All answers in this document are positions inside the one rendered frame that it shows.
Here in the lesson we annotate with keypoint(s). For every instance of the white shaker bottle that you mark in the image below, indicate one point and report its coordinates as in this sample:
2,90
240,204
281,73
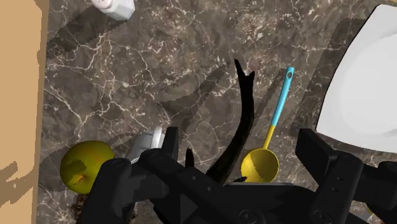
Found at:
119,7

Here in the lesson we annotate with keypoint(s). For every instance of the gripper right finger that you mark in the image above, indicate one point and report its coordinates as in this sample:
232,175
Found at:
338,173

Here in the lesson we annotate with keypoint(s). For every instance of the yellow green apple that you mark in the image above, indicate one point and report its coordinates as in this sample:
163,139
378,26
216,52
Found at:
83,155

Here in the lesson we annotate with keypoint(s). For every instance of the large white dish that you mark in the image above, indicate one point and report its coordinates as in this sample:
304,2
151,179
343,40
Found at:
366,93

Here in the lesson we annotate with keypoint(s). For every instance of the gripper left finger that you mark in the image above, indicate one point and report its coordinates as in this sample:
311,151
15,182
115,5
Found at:
161,173

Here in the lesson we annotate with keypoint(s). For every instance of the black curved figure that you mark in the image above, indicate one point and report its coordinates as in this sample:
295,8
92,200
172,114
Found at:
245,118

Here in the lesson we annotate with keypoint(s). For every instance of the grey white cup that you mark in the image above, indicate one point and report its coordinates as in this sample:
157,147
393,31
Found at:
149,141

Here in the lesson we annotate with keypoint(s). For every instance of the brown speckled thing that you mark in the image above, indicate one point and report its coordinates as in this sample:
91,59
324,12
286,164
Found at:
81,205

